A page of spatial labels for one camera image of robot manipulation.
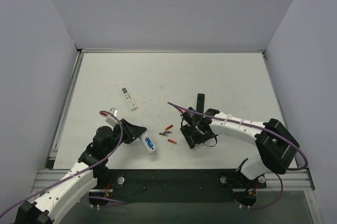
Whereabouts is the white rounded remote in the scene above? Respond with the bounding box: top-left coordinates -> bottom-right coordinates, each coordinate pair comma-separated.
139,126 -> 156,154

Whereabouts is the blue battery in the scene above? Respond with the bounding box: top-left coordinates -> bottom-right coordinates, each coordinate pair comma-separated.
145,137 -> 154,150

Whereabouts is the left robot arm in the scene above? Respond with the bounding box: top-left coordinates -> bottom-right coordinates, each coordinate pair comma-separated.
14,119 -> 147,223

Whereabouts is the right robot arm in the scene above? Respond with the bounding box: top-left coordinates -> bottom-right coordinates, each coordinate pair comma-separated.
180,107 -> 300,180

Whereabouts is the white air conditioner remote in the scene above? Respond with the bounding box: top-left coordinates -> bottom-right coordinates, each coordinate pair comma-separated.
121,87 -> 138,111

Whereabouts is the black slim remote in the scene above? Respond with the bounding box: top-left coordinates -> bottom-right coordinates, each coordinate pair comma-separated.
196,93 -> 205,113

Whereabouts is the red orange battery lower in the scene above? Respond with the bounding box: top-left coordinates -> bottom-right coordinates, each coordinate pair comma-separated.
167,139 -> 177,144

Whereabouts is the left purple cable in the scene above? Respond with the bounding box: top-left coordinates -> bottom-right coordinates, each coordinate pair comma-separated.
0,110 -> 127,217

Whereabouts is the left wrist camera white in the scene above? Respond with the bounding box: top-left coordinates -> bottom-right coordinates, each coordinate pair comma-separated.
100,108 -> 118,127

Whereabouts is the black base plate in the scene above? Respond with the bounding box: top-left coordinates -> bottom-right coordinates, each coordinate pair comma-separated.
89,169 -> 266,203

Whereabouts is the aluminium front rail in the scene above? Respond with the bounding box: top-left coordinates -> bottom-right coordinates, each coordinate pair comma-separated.
31,169 -> 69,193

